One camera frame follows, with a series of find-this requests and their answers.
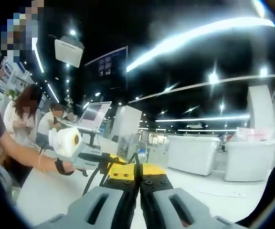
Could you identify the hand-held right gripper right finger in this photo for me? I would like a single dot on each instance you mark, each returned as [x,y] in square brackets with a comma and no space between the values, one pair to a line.
[175,205]

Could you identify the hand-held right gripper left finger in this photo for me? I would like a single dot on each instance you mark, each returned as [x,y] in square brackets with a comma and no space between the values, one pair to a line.
[99,205]

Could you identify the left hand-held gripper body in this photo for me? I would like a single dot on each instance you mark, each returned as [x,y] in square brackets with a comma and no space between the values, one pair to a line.
[66,143]

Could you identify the white desktop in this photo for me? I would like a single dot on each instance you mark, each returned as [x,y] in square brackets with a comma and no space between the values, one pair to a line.
[199,190]

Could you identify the person's left hand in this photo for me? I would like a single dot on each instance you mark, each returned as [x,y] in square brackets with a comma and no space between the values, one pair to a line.
[68,168]

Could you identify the clear plastic container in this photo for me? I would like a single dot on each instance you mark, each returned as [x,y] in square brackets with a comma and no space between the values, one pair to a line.
[126,151]

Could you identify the open silver laptop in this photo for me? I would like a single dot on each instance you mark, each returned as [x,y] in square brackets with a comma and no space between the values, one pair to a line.
[94,114]

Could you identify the white square pillar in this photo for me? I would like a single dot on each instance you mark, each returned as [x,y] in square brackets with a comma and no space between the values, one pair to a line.
[260,107]
[128,121]

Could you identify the white storage bin with bags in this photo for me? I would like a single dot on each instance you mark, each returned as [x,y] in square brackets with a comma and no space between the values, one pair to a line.
[249,162]

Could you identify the hanging dark screen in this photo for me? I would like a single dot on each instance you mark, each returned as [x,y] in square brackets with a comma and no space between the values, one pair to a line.
[106,64]

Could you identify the white ceiling unit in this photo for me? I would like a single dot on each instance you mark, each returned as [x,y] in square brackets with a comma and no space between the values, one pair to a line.
[68,51]

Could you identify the white plastic bags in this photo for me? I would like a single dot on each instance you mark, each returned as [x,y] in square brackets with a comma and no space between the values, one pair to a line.
[252,134]

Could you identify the wall display board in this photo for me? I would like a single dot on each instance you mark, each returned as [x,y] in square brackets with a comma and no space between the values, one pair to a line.
[20,81]

